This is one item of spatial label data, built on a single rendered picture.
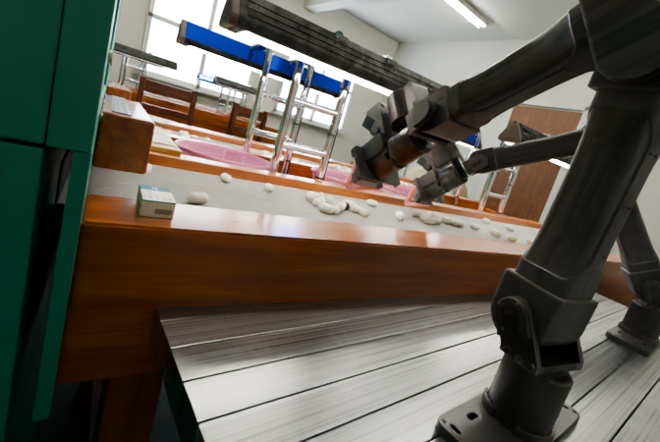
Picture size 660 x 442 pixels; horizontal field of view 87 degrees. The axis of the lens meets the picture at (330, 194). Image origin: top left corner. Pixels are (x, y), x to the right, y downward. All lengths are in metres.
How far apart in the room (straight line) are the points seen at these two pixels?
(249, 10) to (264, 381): 0.60
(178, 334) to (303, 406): 0.15
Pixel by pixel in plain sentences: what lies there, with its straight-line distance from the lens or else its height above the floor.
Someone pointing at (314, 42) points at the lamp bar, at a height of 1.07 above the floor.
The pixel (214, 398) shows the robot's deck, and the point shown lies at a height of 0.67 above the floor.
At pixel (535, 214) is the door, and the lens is 5.62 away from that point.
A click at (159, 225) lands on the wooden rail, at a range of 0.42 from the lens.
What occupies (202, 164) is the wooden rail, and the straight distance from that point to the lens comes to 0.84.
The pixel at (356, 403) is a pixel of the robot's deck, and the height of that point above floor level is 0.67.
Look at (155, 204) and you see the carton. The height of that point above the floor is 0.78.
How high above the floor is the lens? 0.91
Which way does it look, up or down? 10 degrees down
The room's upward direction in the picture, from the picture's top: 16 degrees clockwise
